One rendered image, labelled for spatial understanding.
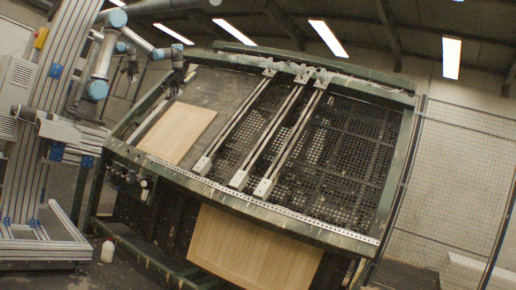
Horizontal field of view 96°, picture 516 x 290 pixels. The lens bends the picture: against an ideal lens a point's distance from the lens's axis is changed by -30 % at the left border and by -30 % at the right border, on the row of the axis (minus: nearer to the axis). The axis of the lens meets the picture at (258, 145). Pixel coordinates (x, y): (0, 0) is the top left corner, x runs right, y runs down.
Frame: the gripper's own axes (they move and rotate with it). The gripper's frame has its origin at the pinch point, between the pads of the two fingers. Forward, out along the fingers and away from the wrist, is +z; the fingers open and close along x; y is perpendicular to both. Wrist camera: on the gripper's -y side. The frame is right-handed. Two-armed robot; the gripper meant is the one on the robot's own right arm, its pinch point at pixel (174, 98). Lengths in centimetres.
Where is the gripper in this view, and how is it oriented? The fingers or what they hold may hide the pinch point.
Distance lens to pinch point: 205.8
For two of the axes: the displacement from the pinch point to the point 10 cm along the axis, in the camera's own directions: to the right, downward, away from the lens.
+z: -0.3, 9.3, 3.6
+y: 6.1, -2.6, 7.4
